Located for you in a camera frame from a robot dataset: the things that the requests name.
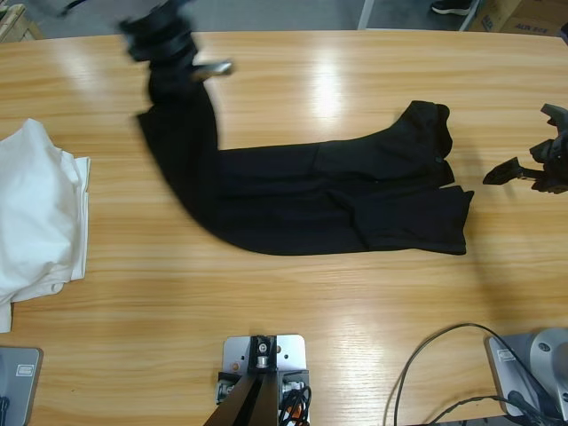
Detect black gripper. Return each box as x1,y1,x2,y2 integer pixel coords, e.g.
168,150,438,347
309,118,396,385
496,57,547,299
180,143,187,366
118,0,236,83
482,103,568,196

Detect black Unitree polo shirt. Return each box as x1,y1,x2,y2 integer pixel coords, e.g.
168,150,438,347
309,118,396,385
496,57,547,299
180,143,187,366
135,35,476,257

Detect white Unitree T-shirt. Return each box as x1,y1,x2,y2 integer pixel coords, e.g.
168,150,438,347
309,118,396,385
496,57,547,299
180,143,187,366
0,284,70,334
0,118,92,307

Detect brown cardboard box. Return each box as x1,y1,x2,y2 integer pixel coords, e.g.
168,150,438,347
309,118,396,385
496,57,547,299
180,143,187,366
479,0,568,38

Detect black white shoe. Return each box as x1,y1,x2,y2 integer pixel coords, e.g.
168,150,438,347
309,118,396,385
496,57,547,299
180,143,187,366
430,0,477,17

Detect wooden pallet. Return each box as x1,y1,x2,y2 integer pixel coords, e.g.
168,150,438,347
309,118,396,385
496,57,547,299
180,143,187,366
0,3,45,43

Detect white metal post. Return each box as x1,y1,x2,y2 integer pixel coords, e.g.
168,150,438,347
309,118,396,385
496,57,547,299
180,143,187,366
357,0,378,31

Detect black cable at base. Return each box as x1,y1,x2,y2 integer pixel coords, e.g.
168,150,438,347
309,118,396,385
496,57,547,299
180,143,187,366
390,322,542,426

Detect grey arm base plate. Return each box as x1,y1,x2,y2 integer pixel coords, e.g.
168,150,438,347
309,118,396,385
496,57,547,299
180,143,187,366
485,327,568,420
0,346,42,426

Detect white block with dark post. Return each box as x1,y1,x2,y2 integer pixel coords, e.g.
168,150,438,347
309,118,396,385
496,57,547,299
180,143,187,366
213,334,313,426

